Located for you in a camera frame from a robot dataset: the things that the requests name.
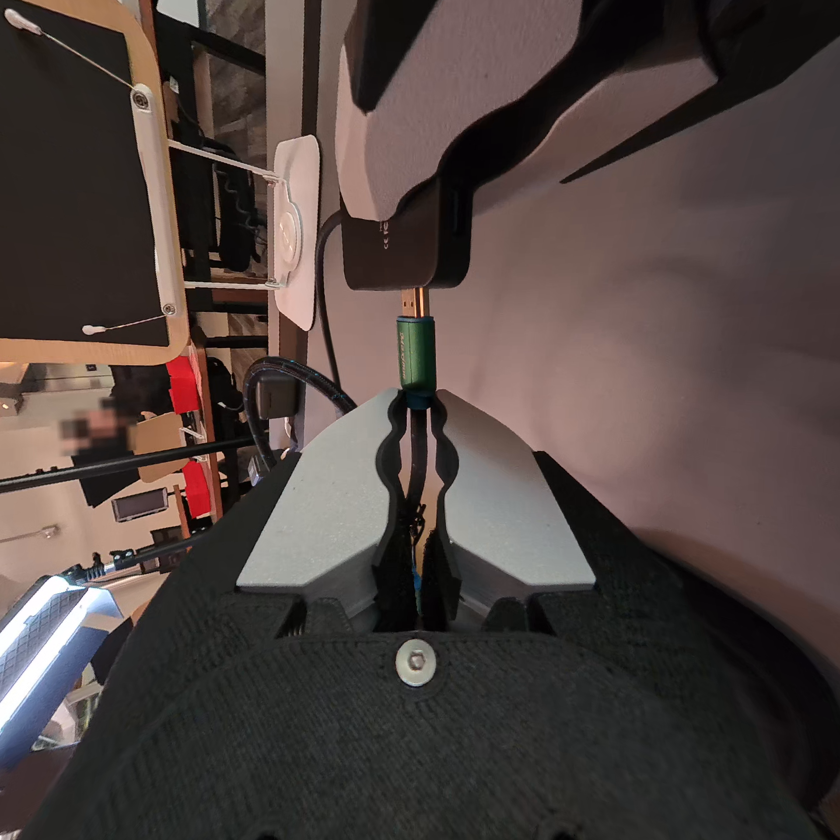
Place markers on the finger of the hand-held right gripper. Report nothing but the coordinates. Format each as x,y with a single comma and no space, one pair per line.
387,157
643,85

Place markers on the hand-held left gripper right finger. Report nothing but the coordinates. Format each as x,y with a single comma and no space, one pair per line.
512,518

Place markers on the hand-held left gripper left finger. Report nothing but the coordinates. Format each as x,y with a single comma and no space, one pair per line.
321,512

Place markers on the black adapter hub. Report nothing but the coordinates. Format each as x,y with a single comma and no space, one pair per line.
394,259

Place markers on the white board stand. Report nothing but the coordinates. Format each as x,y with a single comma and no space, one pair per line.
298,170

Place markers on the red storage bin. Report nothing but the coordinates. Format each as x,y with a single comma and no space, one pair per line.
195,489
182,387

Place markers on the small grey display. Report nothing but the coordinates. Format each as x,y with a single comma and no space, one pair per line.
138,505

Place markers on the black metal pole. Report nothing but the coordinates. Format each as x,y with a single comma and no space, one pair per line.
98,467

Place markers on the bright light panel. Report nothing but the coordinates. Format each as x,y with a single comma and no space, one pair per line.
39,649

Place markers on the black board with wooden frame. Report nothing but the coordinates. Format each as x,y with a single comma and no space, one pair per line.
65,197

